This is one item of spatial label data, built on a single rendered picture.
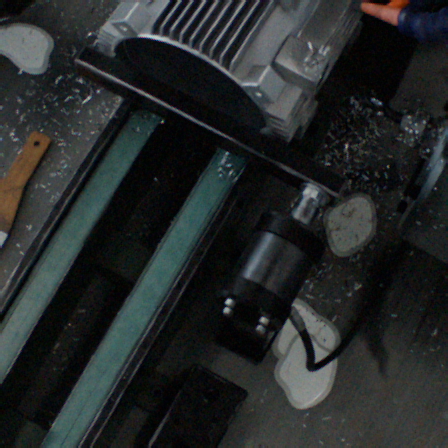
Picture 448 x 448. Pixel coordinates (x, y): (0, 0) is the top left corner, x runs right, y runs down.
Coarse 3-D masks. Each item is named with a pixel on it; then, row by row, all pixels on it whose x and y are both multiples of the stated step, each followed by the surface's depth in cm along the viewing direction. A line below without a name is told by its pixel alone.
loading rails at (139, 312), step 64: (128, 128) 94; (320, 128) 106; (64, 192) 91; (128, 192) 97; (192, 192) 93; (256, 192) 103; (64, 256) 90; (128, 256) 98; (192, 256) 90; (0, 320) 88; (64, 320) 98; (128, 320) 88; (0, 384) 86; (128, 384) 86
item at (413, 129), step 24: (360, 96) 80; (408, 120) 79; (432, 120) 79; (408, 144) 80; (432, 144) 78; (432, 168) 76; (408, 192) 77; (432, 192) 74; (408, 216) 79; (432, 216) 76; (408, 240) 82; (432, 240) 79
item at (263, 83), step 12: (120, 12) 80; (132, 12) 79; (144, 12) 80; (120, 24) 80; (132, 24) 79; (144, 24) 80; (252, 72) 78; (264, 72) 77; (276, 72) 78; (252, 84) 78; (264, 84) 77; (276, 84) 78; (252, 96) 79; (264, 96) 78; (276, 96) 78
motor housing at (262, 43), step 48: (192, 0) 78; (240, 0) 79; (336, 0) 83; (144, 48) 90; (192, 48) 78; (240, 48) 77; (336, 48) 85; (192, 96) 93; (240, 96) 93; (288, 96) 81
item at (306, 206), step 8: (312, 192) 82; (304, 200) 81; (312, 200) 81; (320, 200) 82; (296, 208) 81; (304, 208) 81; (312, 208) 81; (296, 216) 81; (304, 216) 81; (312, 216) 81
